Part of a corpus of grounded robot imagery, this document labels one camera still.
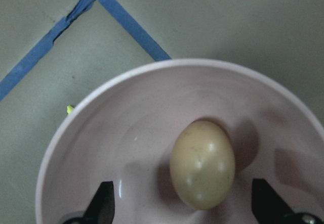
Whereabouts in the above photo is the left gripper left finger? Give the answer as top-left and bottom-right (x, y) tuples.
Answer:
(63, 181), (115, 224)

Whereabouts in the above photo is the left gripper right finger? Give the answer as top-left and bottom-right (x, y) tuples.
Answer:
(251, 178), (323, 223)

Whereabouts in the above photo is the brown egg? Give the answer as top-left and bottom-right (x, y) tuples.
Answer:
(170, 120), (235, 210)

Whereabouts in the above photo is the pink plastic bowl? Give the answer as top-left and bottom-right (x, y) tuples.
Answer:
(35, 59), (323, 223)

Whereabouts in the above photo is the small yellow crumb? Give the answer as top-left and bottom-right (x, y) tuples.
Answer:
(66, 105), (74, 115)

